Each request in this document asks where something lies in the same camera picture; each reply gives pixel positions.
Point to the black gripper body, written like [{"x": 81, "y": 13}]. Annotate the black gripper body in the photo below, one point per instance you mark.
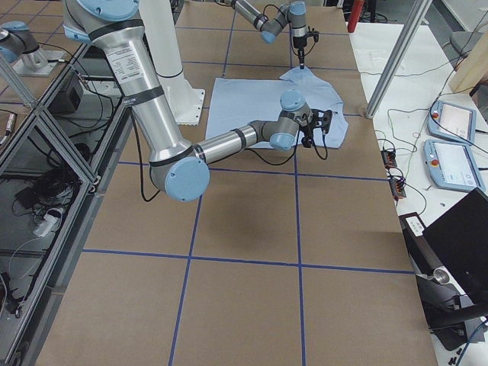
[
  {"x": 308, "y": 130},
  {"x": 300, "y": 43}
]

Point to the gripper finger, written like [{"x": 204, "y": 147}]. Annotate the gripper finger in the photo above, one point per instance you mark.
[
  {"x": 307, "y": 142},
  {"x": 301, "y": 57}
]

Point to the light blue t-shirt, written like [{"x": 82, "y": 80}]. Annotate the light blue t-shirt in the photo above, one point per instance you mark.
[{"x": 236, "y": 102}]

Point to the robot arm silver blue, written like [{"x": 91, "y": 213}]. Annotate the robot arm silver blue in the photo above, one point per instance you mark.
[
  {"x": 132, "y": 34},
  {"x": 293, "y": 15}
]

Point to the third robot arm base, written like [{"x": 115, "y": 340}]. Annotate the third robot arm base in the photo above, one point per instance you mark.
[{"x": 20, "y": 48}]

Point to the red fire extinguisher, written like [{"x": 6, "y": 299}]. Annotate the red fire extinguisher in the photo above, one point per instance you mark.
[{"x": 355, "y": 15}]

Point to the near blue teach pendant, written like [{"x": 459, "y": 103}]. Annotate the near blue teach pendant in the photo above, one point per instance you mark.
[{"x": 452, "y": 166}]

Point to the blue teach pendant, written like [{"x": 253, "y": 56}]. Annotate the blue teach pendant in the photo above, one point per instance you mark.
[
  {"x": 452, "y": 166},
  {"x": 452, "y": 122}
]

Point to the far blue teach pendant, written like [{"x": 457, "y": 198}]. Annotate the far blue teach pendant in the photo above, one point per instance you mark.
[{"x": 452, "y": 122}]

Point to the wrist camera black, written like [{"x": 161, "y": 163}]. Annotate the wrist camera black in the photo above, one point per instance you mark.
[
  {"x": 322, "y": 119},
  {"x": 314, "y": 34}
]

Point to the aluminium frame post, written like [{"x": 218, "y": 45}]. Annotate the aluminium frame post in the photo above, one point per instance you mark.
[{"x": 416, "y": 15}]

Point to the aluminium frame rack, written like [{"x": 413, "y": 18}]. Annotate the aluminium frame rack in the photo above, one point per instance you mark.
[{"x": 55, "y": 167}]

